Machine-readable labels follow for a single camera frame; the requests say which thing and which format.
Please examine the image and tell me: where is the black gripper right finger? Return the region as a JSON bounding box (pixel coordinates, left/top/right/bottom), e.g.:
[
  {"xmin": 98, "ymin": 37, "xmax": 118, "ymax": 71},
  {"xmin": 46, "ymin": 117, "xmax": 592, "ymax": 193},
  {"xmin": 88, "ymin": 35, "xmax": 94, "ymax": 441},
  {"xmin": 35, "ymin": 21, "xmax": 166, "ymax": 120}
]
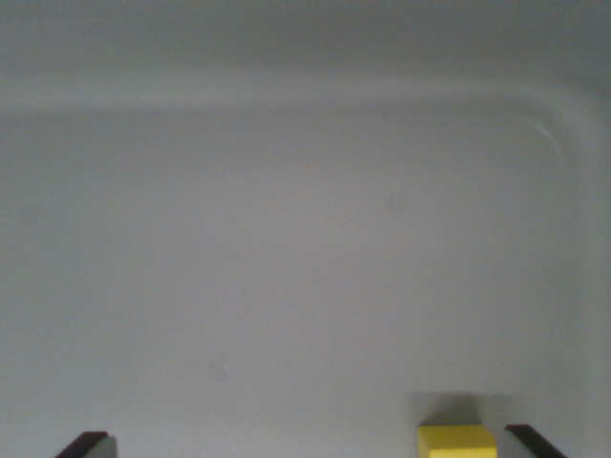
[{"xmin": 504, "ymin": 424, "xmax": 570, "ymax": 458}]

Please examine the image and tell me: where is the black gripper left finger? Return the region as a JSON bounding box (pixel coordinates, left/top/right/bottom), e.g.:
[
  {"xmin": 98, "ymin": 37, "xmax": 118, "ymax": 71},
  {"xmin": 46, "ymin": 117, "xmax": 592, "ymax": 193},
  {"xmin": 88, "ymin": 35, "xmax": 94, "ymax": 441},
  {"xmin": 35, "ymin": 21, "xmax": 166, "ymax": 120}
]
[{"xmin": 53, "ymin": 431, "xmax": 118, "ymax": 458}]

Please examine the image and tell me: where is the yellow cube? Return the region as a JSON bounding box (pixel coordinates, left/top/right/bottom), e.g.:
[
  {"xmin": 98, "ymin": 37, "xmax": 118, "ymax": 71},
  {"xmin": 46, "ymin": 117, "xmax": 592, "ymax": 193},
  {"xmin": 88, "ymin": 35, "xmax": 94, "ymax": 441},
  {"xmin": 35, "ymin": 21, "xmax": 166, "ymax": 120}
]
[{"xmin": 417, "ymin": 425, "xmax": 498, "ymax": 458}]

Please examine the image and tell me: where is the grey plastic bin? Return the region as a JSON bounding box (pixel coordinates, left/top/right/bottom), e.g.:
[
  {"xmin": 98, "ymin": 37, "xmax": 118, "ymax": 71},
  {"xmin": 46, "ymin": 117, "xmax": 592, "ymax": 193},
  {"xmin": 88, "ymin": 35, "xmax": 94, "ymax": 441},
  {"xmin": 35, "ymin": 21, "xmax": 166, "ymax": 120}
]
[{"xmin": 0, "ymin": 0, "xmax": 611, "ymax": 458}]

